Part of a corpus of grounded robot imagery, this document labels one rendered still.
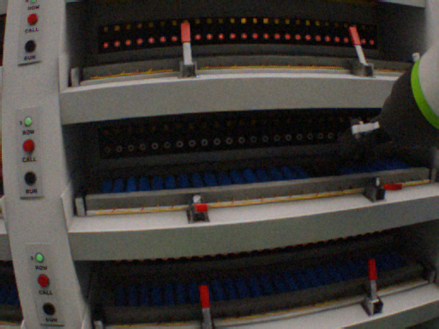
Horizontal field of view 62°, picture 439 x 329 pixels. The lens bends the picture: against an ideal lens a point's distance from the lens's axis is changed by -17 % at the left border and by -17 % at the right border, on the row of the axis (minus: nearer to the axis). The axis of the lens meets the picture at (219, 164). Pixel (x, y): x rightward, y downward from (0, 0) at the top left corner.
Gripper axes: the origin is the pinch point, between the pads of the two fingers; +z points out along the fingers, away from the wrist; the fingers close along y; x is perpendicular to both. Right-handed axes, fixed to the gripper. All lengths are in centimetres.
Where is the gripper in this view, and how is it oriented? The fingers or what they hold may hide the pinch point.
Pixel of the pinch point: (356, 153)
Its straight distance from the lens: 67.0
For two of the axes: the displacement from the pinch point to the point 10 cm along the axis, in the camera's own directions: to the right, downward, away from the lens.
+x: 1.0, 9.7, -2.2
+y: -9.9, 0.7, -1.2
